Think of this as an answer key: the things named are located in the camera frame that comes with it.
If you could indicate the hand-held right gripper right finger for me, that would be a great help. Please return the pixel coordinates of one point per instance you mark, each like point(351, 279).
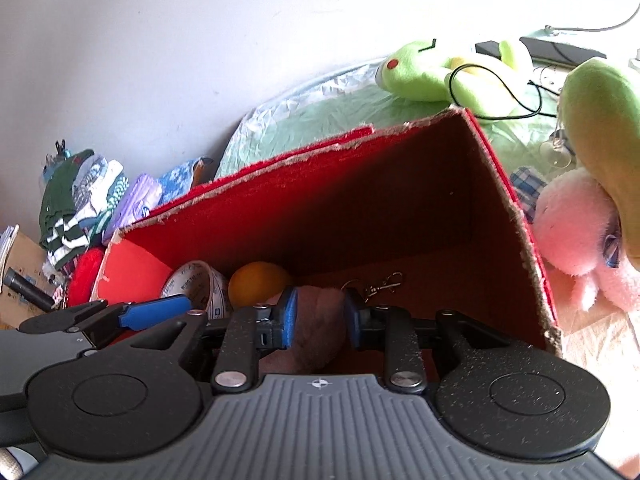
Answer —
point(352, 321)

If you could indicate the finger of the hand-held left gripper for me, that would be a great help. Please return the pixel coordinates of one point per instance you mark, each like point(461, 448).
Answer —
point(155, 309)
point(65, 320)

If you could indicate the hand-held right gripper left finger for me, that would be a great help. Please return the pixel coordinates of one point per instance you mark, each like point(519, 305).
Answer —
point(291, 317)

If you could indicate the brown soft pouch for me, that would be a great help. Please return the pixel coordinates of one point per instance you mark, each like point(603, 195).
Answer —
point(315, 325)

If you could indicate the orange ball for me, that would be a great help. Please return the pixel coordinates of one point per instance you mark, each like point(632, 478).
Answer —
point(257, 285)

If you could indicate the red cardboard box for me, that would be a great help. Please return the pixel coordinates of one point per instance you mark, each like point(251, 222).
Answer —
point(380, 200)

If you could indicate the red fuzzy cloth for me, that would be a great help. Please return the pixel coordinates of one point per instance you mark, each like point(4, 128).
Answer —
point(82, 275)

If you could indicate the black cylinder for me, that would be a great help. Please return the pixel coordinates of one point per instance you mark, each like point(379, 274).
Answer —
point(27, 287)

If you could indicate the brown cardboard box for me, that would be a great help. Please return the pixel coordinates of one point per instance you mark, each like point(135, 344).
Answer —
point(22, 257)

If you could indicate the purple packet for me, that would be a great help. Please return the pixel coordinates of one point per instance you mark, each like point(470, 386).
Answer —
point(132, 205)

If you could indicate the pile of folded clothes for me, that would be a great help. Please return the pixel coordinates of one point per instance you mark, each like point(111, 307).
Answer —
point(67, 210)

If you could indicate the blue patterned cloth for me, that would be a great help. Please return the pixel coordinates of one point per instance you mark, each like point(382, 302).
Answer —
point(182, 180)

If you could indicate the light green bed sheet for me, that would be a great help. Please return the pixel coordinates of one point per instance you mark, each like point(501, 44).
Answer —
point(310, 115)

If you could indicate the blue checkered cloth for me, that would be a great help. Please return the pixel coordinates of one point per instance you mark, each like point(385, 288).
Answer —
point(527, 190)

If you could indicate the pink plush toy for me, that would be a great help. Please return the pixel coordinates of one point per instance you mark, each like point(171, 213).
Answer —
point(570, 230)

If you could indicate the green frog plush toy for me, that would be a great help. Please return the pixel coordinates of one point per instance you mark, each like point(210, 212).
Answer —
point(425, 75)

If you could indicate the clear suction cup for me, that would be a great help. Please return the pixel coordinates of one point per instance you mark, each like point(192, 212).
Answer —
point(556, 152)

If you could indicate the large green plush toy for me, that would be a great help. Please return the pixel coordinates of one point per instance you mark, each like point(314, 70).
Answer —
point(600, 125)

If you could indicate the long black flat device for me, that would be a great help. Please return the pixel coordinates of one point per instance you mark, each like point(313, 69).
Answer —
point(560, 50)

